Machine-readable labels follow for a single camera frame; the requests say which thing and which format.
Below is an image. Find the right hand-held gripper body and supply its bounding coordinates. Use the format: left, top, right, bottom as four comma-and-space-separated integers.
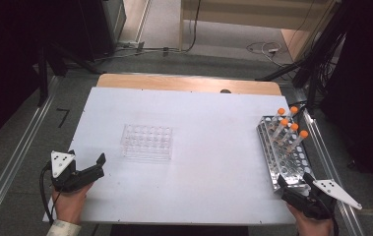
280, 178, 364, 221

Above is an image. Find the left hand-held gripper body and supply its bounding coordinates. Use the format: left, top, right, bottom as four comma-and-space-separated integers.
47, 149, 90, 194

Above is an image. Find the metal tube rack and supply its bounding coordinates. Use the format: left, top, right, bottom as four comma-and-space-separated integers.
256, 115, 315, 195

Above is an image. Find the clear plastic tube rack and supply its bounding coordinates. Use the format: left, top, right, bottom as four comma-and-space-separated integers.
120, 123, 174, 162

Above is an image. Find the person's right hand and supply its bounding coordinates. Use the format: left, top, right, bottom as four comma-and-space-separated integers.
286, 203, 335, 236

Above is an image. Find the person's left hand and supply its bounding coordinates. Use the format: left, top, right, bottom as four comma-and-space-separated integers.
51, 182, 94, 225

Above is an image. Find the dark curtain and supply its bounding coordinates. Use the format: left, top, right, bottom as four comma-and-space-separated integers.
318, 0, 373, 193
0, 0, 81, 155

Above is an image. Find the black cabinet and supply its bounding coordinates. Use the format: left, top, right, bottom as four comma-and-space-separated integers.
75, 0, 128, 62

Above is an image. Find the aluminium floor rail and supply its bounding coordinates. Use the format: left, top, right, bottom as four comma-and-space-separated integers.
0, 76, 62, 236
300, 106, 366, 236

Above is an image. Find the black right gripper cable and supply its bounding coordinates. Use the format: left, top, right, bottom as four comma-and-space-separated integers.
331, 209, 340, 236

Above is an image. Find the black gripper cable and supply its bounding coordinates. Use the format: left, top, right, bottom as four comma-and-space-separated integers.
331, 209, 340, 236
38, 162, 56, 226

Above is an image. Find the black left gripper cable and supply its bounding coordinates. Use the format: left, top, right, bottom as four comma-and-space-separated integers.
38, 162, 56, 226

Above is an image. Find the black metal stand with cables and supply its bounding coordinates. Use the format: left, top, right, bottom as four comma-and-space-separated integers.
255, 0, 350, 113

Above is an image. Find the white floor cable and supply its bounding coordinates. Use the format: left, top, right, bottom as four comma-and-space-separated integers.
246, 40, 283, 63

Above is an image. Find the black floor cable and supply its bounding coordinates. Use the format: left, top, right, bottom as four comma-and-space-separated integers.
160, 0, 204, 55

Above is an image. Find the light wooden furniture frame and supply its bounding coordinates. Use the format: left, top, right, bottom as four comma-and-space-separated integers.
178, 0, 340, 62

